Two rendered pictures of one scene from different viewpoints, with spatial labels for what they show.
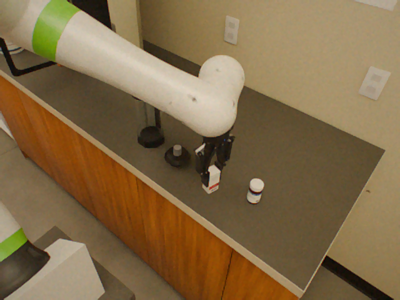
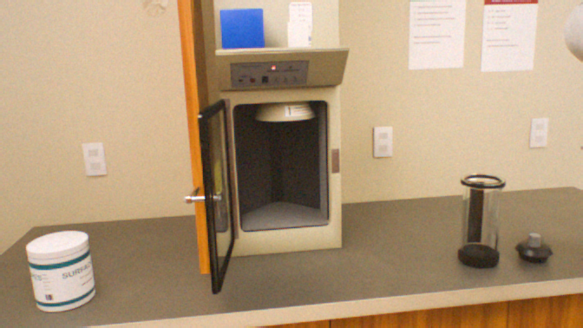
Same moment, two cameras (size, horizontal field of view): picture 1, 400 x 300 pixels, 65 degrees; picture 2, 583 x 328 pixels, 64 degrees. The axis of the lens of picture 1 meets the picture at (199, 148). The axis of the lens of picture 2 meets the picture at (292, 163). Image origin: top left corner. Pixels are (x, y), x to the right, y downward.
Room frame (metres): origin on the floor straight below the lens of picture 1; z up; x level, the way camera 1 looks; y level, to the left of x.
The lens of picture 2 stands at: (0.39, 1.34, 1.50)
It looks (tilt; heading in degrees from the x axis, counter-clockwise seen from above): 13 degrees down; 316
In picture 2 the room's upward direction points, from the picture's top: 2 degrees counter-clockwise
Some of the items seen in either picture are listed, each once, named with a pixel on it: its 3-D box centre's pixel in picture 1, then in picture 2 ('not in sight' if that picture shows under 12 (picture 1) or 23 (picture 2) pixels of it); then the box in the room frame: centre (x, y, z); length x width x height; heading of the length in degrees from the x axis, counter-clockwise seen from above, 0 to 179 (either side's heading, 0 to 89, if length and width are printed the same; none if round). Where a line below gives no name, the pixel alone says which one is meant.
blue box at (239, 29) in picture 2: not in sight; (242, 29); (1.31, 0.59, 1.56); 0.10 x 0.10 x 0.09; 52
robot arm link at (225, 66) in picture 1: (220, 85); not in sight; (0.65, -0.04, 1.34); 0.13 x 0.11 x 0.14; 170
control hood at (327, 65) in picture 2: not in sight; (282, 68); (1.25, 0.52, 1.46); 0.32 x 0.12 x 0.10; 52
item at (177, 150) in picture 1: (177, 154); (533, 246); (0.77, 0.08, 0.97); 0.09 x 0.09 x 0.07
